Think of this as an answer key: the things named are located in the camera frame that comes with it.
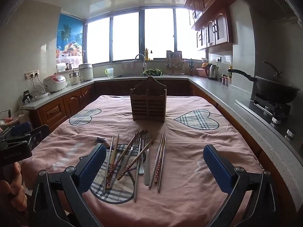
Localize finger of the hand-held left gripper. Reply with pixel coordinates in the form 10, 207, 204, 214
9, 122, 32, 138
24, 124, 51, 150

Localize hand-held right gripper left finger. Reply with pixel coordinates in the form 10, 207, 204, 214
28, 144, 107, 227

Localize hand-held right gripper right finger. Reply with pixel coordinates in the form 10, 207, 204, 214
203, 144, 281, 227

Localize silver metal chopstick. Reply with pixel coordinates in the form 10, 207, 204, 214
149, 130, 165, 190
134, 137, 142, 202
103, 135, 114, 194
157, 133, 167, 193

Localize silver metal fork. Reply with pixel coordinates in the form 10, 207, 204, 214
117, 131, 141, 171
121, 138, 142, 168

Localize silver metal spoon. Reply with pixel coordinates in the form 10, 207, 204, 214
138, 130, 149, 175

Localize wooden utensil holder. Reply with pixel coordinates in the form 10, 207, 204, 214
130, 76, 167, 123

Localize person's left hand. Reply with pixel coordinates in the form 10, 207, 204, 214
0, 164, 28, 212

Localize wooden lower cabinets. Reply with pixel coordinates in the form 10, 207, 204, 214
28, 79, 303, 227

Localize wooden cabinets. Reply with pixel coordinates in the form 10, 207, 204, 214
28, 79, 303, 227
185, 0, 233, 51

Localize small black stand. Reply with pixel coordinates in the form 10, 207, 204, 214
22, 89, 34, 104

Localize pink heart-print tablecloth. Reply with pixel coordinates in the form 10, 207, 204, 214
21, 95, 264, 227

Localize red and white rice cooker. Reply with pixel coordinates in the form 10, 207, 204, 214
43, 75, 66, 93

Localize small white electric pot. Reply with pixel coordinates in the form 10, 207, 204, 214
69, 70, 83, 86

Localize gas stove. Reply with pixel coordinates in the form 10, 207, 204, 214
235, 92, 303, 142

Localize condiment jar set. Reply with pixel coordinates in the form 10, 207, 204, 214
220, 74, 231, 87

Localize stainless electric kettle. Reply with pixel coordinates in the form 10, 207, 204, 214
205, 63, 219, 81

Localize kitchen sink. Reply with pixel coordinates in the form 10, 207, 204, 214
111, 74, 142, 79

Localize black wok with lid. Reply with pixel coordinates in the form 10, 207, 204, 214
228, 61, 301, 104

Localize green leafy vegetables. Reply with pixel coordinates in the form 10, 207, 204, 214
142, 68, 164, 77

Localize metal dish rack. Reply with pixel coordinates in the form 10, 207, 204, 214
166, 50, 185, 76

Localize curved metal faucet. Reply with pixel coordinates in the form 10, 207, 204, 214
134, 54, 147, 72

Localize large kitchen window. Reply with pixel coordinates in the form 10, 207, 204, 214
84, 8, 209, 65

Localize wooden upper cabinets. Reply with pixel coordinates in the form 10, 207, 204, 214
185, 0, 233, 51

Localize range hood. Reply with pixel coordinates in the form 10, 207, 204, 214
220, 0, 303, 22

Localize black power cable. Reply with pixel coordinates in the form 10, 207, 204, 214
27, 76, 45, 94

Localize fruit print wall poster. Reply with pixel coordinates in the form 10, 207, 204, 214
56, 14, 85, 64

